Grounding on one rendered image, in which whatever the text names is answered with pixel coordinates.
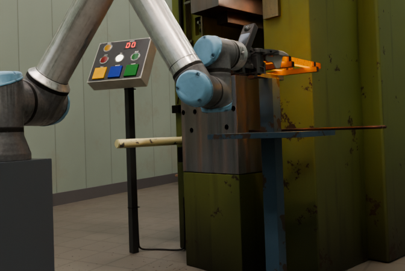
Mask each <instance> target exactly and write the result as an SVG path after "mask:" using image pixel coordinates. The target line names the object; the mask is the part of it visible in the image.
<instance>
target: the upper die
mask: <svg viewBox="0 0 405 271"><path fill-rule="evenodd" d="M190 4H191V14H195V15H199V16H204V17H210V18H214V19H217V13H221V12H223V11H227V10H228V11H233V12H236V13H241V14H247V15H250V16H255V17H260V18H263V4H262V0H190Z"/></svg>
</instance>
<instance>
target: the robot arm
mask: <svg viewBox="0 0 405 271"><path fill-rule="evenodd" d="M113 1H114V0H73V1H72V3H71V5H70V7H69V8H68V10H67V12H66V14H65V16H64V18H63V20H62V21H61V23H60V25H59V27H58V29H57V30H56V32H55V34H54V36H53V38H52V40H51V42H50V44H49V45H48V47H47V49H46V51H45V53H44V55H43V57H42V59H41V60H40V62H39V64H38V66H36V67H32V68H29V69H28V71H27V73H26V75H25V77H24V78H23V76H22V72H18V71H0V162H8V161H23V160H31V151H30V148H29V146H28V143H27V141H26V138H25V136H24V126H50V125H55V124H57V123H59V122H61V121H62V120H63V119H64V118H65V116H66V115H67V114H68V111H69V108H70V97H69V96H68V94H69V92H70V87H69V84H68V82H69V80H70V78H71V76H72V74H73V73H74V71H75V69H76V67H77V66H78V63H79V62H80V60H81V58H82V57H83V55H84V53H85V51H86V49H87V47H88V46H89V44H90V42H91V41H92V39H93V36H94V35H95V33H96V32H97V30H98V28H99V26H100V24H101V22H102V21H103V19H104V17H105V15H106V14H107V12H108V10H109V8H110V6H111V5H112V3H113ZM129 2H130V4H131V5H132V7H133V8H134V11H135V12H136V14H137V15H138V17H139V19H140V21H141V23H142V24H143V26H144V27H145V29H146V31H147V33H148V35H149V36H150V38H151V40H152V42H153V43H154V45H155V47H156V48H157V50H158V52H159V54H160V55H161V57H162V59H163V61H164V62H165V64H166V66H167V67H168V69H169V71H170V73H171V74H172V77H173V79H174V81H175V83H176V92H177V95H178V97H179V98H180V100H181V101H182V102H184V103H185V104H187V105H189V106H191V107H201V111H202V112H203V113H217V112H225V111H230V110H231V108H232V103H233V100H232V98H231V70H233V73H238V74H239V75H243V76H250V75H254V76H256V75H261V74H266V63H265V62H264V59H263V55H265V60H266V61H267V62H271V63H273V65H274V67H275V68H276V69H279V68H280V67H281V62H282V59H283V57H288V56H289V54H287V53H285V52H284V51H279V50H275V49H262V48H252V47H251V46H252V44H253V41H254V38H255V36H256V32H257V30H258V27H257V25H256V24H255V23H252V24H249V25H244V26H243V29H242V32H241V34H240V37H239V40H238V41H234V40H229V39H224V38H220V37H218V36H203V37H201V38H200V39H198V40H197V42H196V43H195V45H194V47H192V45H191V44H190V42H189V41H188V39H187V37H186V35H185V34H184V32H183V30H182V29H181V27H180V26H179V24H178V22H177V20H176V19H175V17H174V15H173V14H172V12H171V10H170V9H169V7H168V5H167V3H166V2H165V0H129ZM272 56H273V57H272Z"/></svg>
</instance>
